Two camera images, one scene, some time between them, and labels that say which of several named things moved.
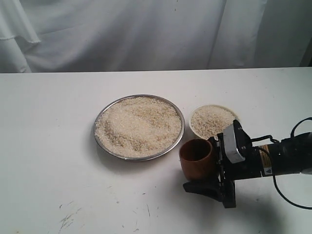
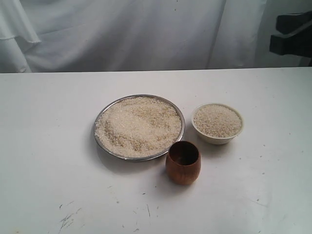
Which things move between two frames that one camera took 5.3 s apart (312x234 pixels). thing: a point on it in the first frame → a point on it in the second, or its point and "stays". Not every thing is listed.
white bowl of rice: [207, 121] stays
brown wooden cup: [198, 161] → [183, 163]
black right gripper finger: [213, 144] → [286, 23]
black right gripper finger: [213, 188] → [300, 44]
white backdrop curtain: [71, 36] stays
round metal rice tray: [139, 127] stays
